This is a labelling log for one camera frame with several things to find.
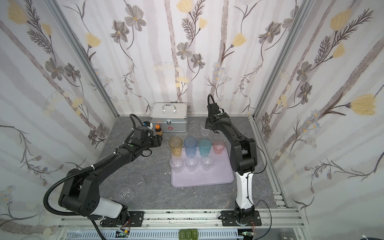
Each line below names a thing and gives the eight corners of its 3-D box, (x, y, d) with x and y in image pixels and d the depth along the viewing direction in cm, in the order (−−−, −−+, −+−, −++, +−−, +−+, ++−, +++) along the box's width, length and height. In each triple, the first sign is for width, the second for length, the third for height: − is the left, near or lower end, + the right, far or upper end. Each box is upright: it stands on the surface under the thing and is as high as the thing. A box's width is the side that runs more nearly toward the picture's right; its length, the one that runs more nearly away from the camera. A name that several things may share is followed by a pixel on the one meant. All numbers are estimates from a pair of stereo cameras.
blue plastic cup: (190, 160, 98) (190, 149, 87) (183, 152, 102) (181, 140, 91) (199, 154, 101) (200, 142, 90) (191, 146, 105) (191, 134, 94)
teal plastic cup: (198, 155, 99) (199, 147, 90) (198, 148, 102) (199, 139, 94) (210, 155, 99) (211, 147, 90) (209, 148, 102) (211, 139, 94)
